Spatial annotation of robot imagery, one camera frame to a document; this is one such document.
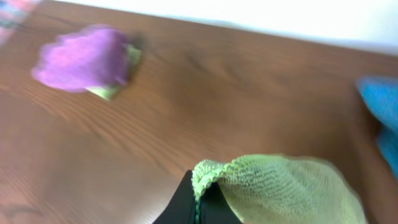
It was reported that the large green microfiber cloth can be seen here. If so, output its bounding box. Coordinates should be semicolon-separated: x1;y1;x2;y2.
192;154;368;224

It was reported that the blue crumpled cloth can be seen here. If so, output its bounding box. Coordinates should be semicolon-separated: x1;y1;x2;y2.
358;77;397;176

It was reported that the green folded cloth under purple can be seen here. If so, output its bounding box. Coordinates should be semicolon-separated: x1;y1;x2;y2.
86;44;142;101

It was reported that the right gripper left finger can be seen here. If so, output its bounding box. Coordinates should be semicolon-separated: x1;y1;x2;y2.
153;170;196;224

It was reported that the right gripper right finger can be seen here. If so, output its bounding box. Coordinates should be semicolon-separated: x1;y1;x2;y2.
198;182;242;224

